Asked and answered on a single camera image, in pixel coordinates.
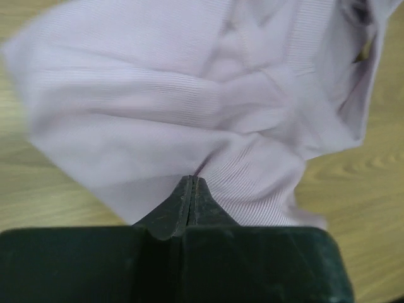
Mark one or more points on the pink ribbed tank top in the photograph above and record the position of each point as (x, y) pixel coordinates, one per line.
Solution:
(126, 97)

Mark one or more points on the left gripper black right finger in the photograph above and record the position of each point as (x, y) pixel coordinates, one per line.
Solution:
(202, 211)

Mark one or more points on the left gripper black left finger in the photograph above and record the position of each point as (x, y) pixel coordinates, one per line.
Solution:
(170, 217)

